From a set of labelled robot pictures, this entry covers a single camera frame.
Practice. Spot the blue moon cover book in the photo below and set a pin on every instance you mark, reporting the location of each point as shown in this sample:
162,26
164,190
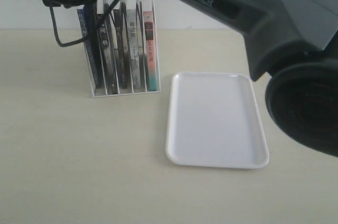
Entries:
87,25

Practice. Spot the black book white title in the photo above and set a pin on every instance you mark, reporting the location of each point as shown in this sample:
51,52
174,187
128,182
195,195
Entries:
107,52

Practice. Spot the grey white spine book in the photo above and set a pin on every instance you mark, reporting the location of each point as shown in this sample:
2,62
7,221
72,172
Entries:
131,23

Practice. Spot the dark brown spine book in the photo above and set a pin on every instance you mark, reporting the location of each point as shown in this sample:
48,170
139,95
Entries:
122,69

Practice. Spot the pink orange spine book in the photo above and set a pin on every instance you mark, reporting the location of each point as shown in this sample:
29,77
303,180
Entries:
150,44

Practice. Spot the white plastic tray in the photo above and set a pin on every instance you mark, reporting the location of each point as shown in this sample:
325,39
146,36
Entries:
214,121

